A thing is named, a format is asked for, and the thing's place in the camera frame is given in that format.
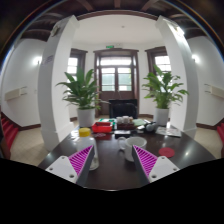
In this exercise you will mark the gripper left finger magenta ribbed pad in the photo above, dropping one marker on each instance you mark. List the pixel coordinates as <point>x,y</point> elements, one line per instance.
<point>74,168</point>

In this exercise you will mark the clear bottle, yellow cap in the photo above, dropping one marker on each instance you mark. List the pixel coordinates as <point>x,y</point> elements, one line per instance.
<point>85,140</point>

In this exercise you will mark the green exit sign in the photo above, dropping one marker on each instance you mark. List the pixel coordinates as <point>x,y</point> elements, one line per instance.
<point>110,46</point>

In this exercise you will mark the left white pillar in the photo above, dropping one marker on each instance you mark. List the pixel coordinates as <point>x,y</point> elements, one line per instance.
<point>53,110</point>

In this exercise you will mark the left potted green plant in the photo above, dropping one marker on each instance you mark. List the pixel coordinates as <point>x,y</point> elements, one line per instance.
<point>82,91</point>

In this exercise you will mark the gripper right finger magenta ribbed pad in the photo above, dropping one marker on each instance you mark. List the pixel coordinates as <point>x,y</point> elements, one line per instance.
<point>150,167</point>

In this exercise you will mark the papers on table right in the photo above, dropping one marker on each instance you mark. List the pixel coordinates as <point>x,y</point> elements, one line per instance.
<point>168,131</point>

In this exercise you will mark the black chair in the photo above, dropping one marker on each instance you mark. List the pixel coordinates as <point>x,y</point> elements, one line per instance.
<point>123,107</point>

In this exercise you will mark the white cups on tray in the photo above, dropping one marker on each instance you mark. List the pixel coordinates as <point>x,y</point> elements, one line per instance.
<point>124,120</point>

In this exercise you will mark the white ceramic mug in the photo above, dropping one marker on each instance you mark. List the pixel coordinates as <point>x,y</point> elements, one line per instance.
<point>126,145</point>

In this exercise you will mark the round red coaster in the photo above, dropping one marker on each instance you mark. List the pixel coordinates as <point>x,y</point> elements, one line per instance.
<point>166,151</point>

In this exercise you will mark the red plastic tray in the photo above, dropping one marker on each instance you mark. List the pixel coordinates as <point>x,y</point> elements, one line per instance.
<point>102,127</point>

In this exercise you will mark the dark wooden double door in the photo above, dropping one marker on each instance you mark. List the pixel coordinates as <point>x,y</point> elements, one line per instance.
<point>117,75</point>

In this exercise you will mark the right potted green plant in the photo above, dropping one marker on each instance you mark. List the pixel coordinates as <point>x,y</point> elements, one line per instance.
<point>163,88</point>

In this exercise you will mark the potted green plant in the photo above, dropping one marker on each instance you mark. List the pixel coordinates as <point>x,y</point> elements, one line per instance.
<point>163,88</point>
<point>82,91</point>

